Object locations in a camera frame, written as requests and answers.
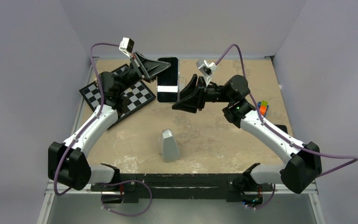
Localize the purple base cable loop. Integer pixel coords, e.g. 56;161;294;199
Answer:
101;180;154;217

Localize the blue smartphone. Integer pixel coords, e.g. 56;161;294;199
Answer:
274;124;288;135

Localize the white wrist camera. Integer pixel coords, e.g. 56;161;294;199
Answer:
118;37;134;58
196;59;217;85

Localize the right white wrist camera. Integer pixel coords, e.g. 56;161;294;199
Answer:
196;59;217;85

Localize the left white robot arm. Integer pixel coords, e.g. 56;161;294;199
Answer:
48;52;171;191

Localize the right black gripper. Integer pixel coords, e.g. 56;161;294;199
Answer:
171;74;234;113

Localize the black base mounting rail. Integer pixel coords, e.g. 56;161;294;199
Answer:
91;173;273;203

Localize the colourful toy car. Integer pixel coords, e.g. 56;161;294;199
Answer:
258;100;269;117

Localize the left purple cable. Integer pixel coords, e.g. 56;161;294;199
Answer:
53;42;121;196

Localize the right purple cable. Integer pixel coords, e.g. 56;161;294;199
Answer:
216;43;358;177

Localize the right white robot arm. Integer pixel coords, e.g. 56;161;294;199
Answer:
172;74;322;194

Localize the grey tapered block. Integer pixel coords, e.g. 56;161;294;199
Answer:
158;129;181;163

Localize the black smartphone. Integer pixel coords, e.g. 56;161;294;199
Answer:
157;57;179;104

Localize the black white chessboard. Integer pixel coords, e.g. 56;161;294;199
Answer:
79;63;157;129

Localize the white phone case with phone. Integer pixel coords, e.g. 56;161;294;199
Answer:
179;77;186;91

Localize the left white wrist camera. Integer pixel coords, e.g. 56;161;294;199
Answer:
118;37;134;58

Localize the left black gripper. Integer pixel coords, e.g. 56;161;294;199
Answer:
117;51;172;95

